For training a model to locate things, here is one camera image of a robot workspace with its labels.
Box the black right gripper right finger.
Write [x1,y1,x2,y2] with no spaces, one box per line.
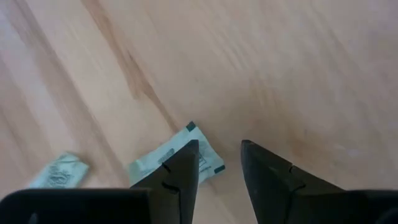
[241,139,345,224]

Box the green white sweetener packet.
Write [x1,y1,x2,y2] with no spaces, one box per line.
[29,151,90,189]
[127,121,226,187]

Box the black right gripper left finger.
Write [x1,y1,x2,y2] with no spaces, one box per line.
[129,139,200,224]

